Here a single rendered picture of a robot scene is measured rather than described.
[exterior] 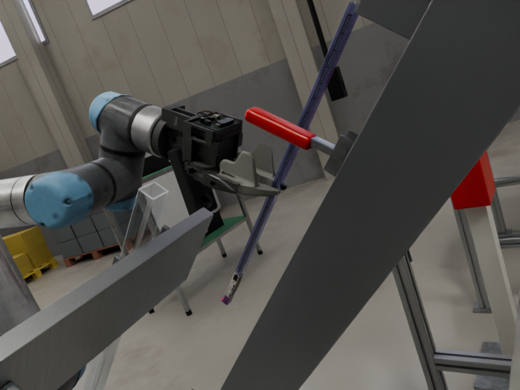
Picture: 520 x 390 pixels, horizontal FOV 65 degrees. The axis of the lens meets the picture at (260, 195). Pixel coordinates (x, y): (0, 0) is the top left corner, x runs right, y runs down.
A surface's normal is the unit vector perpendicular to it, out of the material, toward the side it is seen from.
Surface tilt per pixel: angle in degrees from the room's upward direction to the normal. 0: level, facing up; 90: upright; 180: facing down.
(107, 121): 80
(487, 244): 90
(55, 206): 90
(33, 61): 90
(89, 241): 90
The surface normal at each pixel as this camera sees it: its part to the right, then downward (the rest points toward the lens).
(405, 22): -0.55, 0.36
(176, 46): -0.23, 0.28
